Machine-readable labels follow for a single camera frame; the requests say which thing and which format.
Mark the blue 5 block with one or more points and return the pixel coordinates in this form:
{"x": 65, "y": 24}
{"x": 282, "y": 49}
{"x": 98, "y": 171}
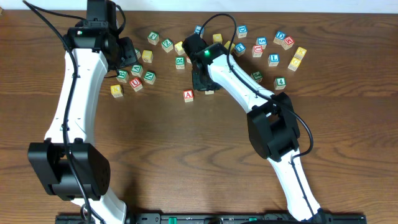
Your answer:
{"x": 261, "y": 41}

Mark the blue T block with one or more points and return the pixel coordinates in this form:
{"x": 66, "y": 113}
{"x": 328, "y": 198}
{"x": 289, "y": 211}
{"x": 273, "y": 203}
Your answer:
{"x": 239, "y": 49}

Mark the green Z block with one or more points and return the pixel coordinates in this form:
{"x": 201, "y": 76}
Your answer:
{"x": 167, "y": 45}

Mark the green block top left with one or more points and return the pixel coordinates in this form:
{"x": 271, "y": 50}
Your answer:
{"x": 153, "y": 38}

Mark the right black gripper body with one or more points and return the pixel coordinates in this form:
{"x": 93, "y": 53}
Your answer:
{"x": 204, "y": 83}

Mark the blue d block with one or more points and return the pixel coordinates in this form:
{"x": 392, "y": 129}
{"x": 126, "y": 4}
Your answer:
{"x": 279, "y": 37}
{"x": 242, "y": 31}

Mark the green N block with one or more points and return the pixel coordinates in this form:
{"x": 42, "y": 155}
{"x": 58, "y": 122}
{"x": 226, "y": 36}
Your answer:
{"x": 150, "y": 77}

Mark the yellow k block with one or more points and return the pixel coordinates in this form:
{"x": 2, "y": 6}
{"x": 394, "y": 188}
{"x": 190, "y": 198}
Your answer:
{"x": 116, "y": 91}
{"x": 300, "y": 53}

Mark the green J block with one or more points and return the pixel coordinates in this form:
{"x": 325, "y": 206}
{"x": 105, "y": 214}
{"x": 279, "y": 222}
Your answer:
{"x": 257, "y": 77}

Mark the yellow G block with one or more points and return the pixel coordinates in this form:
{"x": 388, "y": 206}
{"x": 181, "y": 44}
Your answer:
{"x": 294, "y": 64}

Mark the green B block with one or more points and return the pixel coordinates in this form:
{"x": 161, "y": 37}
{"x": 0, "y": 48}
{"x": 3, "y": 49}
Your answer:
{"x": 123, "y": 76}

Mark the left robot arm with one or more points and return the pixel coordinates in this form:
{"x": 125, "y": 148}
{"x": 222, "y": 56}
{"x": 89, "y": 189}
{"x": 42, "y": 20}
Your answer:
{"x": 66, "y": 162}

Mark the yellow block top centre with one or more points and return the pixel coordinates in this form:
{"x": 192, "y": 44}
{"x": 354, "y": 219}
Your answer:
{"x": 217, "y": 38}

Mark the red I block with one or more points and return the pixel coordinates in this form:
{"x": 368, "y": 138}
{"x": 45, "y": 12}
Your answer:
{"x": 209, "y": 92}

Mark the yellow O block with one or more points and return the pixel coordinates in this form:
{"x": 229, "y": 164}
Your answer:
{"x": 229, "y": 46}

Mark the green 4 block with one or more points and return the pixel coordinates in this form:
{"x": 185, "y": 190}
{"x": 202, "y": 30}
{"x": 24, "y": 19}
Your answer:
{"x": 279, "y": 83}

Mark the green L block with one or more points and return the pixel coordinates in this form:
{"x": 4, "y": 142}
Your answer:
{"x": 138, "y": 53}

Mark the red u block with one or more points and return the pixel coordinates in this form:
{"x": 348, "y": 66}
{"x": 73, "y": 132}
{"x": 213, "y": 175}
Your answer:
{"x": 136, "y": 84}
{"x": 257, "y": 51}

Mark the green V block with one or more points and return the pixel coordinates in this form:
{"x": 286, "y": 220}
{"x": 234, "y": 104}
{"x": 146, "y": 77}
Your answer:
{"x": 137, "y": 70}

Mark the blue D block right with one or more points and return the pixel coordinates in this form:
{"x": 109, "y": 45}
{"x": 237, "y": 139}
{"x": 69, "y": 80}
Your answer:
{"x": 279, "y": 37}

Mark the red U block right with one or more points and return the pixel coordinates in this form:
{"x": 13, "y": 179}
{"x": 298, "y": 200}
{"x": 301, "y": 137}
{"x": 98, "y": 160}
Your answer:
{"x": 257, "y": 51}

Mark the yellow S block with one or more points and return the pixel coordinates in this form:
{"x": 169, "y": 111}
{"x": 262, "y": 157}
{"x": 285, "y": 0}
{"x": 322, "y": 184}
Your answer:
{"x": 178, "y": 48}

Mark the red U block left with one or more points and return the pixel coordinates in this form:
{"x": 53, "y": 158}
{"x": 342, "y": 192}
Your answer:
{"x": 136, "y": 84}

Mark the yellow K block left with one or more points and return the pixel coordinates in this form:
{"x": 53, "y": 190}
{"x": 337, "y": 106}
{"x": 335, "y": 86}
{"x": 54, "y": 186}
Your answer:
{"x": 116, "y": 91}

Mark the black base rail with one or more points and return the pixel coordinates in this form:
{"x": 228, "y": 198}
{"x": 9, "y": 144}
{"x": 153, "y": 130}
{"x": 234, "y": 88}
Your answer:
{"x": 155, "y": 218}

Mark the red A block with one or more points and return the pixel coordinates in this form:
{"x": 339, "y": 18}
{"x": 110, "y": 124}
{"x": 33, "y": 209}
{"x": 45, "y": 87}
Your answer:
{"x": 188, "y": 96}

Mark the red E block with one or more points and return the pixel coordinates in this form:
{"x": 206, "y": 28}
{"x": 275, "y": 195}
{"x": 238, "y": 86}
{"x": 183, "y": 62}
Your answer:
{"x": 188, "y": 60}

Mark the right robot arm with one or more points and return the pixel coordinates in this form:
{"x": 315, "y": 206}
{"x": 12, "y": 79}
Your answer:
{"x": 273, "y": 125}

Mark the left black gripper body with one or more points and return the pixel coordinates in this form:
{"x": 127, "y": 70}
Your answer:
{"x": 128, "y": 55}

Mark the yellow K block right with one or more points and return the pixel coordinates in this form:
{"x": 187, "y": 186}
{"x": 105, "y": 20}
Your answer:
{"x": 300, "y": 53}

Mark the blue L block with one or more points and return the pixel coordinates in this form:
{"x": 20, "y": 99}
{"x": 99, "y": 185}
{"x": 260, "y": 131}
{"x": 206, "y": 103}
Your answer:
{"x": 273, "y": 60}

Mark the green R block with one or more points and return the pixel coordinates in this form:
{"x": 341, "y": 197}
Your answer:
{"x": 180, "y": 63}

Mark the red M block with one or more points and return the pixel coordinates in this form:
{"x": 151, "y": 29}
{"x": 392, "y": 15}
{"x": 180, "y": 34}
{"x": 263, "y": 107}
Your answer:
{"x": 287, "y": 43}

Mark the blue block top centre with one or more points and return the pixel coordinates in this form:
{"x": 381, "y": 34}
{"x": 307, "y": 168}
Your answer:
{"x": 199, "y": 30}

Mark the blue D block top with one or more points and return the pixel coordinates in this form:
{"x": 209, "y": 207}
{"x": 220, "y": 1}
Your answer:
{"x": 242, "y": 31}

